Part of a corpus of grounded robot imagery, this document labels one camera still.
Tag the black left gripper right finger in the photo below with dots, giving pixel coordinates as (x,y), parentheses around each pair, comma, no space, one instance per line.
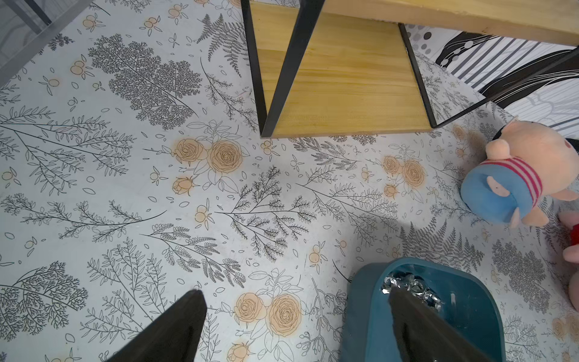
(422,335)

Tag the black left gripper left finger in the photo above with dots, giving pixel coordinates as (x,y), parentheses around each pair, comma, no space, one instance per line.
(173,336)

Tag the teal plastic storage tray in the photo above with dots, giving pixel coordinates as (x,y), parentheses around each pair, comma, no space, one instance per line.
(467,306)

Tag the pile of steel wing nuts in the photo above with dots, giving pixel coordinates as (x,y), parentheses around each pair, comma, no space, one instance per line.
(416,285)

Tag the pink pig plush red dress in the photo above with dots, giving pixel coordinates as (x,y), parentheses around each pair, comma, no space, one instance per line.
(570,220)

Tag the floral table mat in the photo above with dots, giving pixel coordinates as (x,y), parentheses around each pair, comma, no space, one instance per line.
(132,171)

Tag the peach pig plush blue trousers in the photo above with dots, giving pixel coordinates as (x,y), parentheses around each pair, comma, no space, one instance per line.
(524,163)

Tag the wooden three-tier shelf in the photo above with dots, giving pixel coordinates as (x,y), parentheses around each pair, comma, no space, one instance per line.
(321,74)

